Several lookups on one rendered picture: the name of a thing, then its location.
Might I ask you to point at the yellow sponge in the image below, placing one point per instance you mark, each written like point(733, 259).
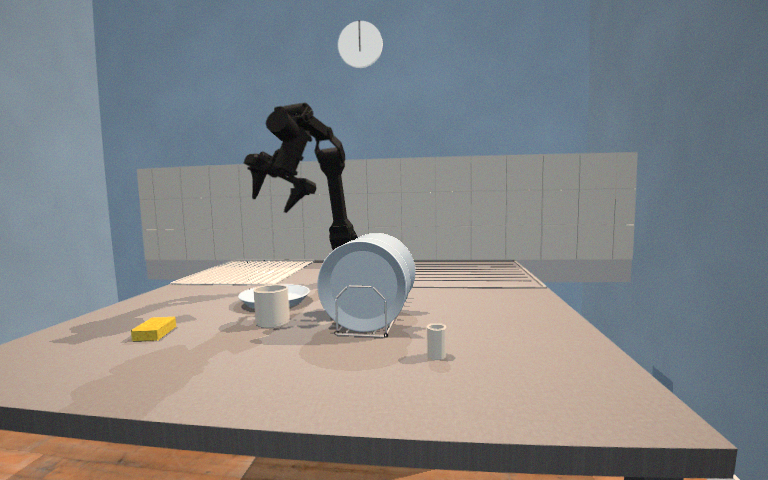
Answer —
point(153, 329)

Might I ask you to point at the pale grey cylindrical cup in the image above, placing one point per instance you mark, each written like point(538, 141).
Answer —
point(436, 341)

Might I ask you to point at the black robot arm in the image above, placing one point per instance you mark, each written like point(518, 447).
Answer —
point(332, 160)

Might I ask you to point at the grey tiled splashback panel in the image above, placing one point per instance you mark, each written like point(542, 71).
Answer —
point(563, 217)

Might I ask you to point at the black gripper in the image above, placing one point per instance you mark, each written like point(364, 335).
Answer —
point(286, 161)

